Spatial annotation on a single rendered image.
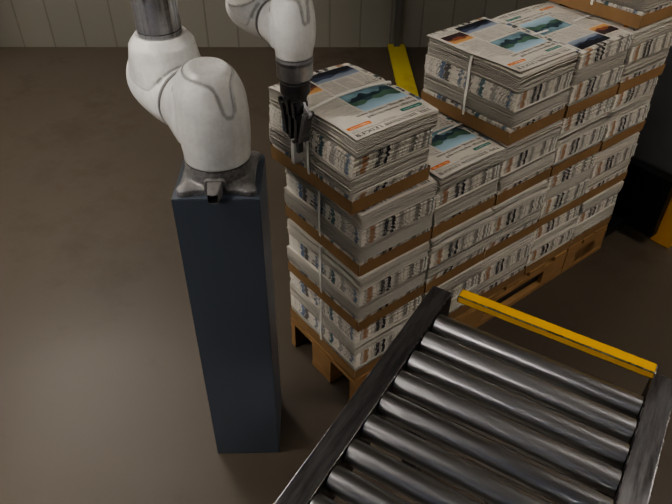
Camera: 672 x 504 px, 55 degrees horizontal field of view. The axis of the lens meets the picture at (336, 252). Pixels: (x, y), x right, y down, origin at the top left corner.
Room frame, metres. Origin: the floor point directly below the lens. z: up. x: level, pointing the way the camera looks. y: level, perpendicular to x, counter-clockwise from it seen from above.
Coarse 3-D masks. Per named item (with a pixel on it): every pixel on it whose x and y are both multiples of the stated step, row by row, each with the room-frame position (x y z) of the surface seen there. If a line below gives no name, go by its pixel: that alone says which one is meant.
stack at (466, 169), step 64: (448, 128) 1.85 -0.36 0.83; (576, 128) 1.98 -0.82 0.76; (320, 192) 1.53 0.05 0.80; (448, 192) 1.60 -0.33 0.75; (576, 192) 2.05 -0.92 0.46; (320, 256) 1.52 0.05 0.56; (448, 256) 1.61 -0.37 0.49; (512, 256) 1.84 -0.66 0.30; (320, 320) 1.52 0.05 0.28; (384, 320) 1.46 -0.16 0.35
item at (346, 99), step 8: (376, 80) 1.69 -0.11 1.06; (384, 80) 1.69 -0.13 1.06; (352, 88) 1.64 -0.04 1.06; (368, 88) 1.64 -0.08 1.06; (376, 88) 1.64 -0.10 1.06; (384, 88) 1.64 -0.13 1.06; (344, 96) 1.59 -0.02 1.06; (352, 96) 1.59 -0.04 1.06; (360, 96) 1.59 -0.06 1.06; (312, 104) 1.54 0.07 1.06; (328, 104) 1.54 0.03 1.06; (336, 104) 1.54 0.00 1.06; (344, 104) 1.54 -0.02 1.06; (320, 112) 1.50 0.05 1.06; (312, 120) 1.50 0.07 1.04; (312, 128) 1.50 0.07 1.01; (312, 136) 1.50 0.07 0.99; (304, 144) 1.52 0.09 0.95; (312, 144) 1.50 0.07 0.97; (304, 152) 1.52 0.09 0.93; (312, 152) 1.49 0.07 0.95; (304, 160) 1.52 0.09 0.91; (312, 160) 1.49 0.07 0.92; (312, 168) 1.49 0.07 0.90
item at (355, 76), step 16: (320, 80) 1.68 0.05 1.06; (336, 80) 1.69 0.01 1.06; (352, 80) 1.69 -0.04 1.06; (368, 80) 1.69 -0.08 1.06; (272, 96) 1.64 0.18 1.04; (320, 96) 1.59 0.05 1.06; (272, 112) 1.64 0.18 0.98; (272, 128) 1.63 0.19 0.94; (272, 144) 1.64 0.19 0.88; (288, 144) 1.57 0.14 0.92
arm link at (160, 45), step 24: (144, 0) 1.39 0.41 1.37; (168, 0) 1.41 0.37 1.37; (144, 24) 1.39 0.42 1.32; (168, 24) 1.40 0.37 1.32; (144, 48) 1.38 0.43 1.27; (168, 48) 1.38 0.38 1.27; (192, 48) 1.42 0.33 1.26; (144, 72) 1.36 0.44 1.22; (168, 72) 1.36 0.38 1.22; (144, 96) 1.37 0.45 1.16
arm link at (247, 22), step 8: (232, 0) 1.54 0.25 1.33; (240, 0) 1.53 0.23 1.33; (248, 0) 1.52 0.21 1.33; (256, 0) 1.53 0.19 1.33; (264, 0) 1.53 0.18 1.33; (232, 8) 1.54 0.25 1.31; (240, 8) 1.52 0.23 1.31; (248, 8) 1.52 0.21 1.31; (256, 8) 1.52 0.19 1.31; (232, 16) 1.57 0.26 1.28; (240, 16) 1.53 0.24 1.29; (248, 16) 1.52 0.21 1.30; (256, 16) 1.51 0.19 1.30; (240, 24) 1.56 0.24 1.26; (248, 24) 1.53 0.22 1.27; (248, 32) 1.55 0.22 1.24; (256, 32) 1.52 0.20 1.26
